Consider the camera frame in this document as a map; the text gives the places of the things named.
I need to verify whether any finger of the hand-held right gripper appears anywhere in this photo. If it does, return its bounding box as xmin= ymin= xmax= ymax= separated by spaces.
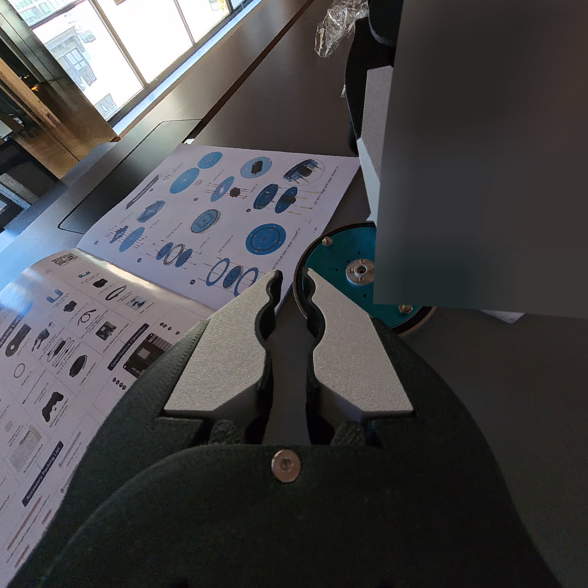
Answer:
xmin=356 ymin=64 xmax=396 ymax=220

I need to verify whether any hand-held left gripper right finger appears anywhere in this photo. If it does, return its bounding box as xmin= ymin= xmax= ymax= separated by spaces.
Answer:
xmin=306 ymin=268 xmax=415 ymax=422

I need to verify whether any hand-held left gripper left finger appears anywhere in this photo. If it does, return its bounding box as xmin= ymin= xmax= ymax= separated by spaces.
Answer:
xmin=163 ymin=269 xmax=283 ymax=416

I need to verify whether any round teal turntable disc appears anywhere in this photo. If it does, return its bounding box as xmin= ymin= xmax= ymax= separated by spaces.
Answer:
xmin=293 ymin=221 xmax=437 ymax=338

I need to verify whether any dark grey desk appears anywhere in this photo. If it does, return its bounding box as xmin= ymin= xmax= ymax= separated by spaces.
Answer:
xmin=0 ymin=0 xmax=588 ymax=588

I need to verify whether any crumpled clear plastic bag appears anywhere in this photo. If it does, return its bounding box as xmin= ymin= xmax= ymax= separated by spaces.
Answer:
xmin=315 ymin=0 xmax=368 ymax=58

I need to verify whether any open instruction booklet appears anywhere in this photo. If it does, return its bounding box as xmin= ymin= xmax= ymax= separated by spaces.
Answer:
xmin=0 ymin=143 xmax=361 ymax=575

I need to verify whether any large window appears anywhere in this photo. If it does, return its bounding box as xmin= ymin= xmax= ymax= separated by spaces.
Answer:
xmin=0 ymin=0 xmax=258 ymax=122

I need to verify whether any wooden cabinet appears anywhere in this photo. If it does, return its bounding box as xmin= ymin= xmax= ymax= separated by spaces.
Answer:
xmin=0 ymin=55 xmax=118 ymax=177

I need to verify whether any dark desk with cable flap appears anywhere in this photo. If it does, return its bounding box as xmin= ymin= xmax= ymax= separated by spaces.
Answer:
xmin=0 ymin=0 xmax=315 ymax=258

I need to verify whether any desk cable flap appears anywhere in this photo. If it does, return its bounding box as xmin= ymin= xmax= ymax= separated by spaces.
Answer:
xmin=59 ymin=119 xmax=203 ymax=234

